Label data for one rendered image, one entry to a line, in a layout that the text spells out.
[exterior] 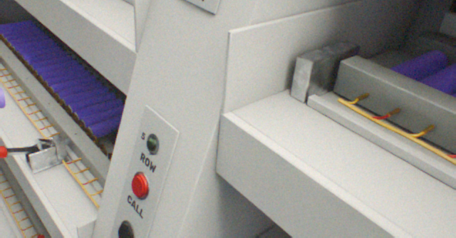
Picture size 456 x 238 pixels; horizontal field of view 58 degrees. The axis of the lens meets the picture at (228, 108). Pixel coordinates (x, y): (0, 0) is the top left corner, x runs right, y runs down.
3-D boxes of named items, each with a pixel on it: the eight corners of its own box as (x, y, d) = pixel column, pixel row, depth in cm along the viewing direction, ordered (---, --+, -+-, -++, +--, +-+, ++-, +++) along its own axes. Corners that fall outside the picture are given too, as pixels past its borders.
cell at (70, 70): (85, 78, 65) (43, 88, 61) (80, 73, 66) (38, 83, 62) (84, 67, 64) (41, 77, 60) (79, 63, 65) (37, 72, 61)
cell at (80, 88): (103, 94, 61) (60, 106, 57) (97, 88, 62) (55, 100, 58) (102, 83, 60) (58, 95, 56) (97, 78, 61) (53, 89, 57)
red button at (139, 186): (140, 202, 29) (145, 183, 28) (128, 189, 30) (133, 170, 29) (152, 199, 29) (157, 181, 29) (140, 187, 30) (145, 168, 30)
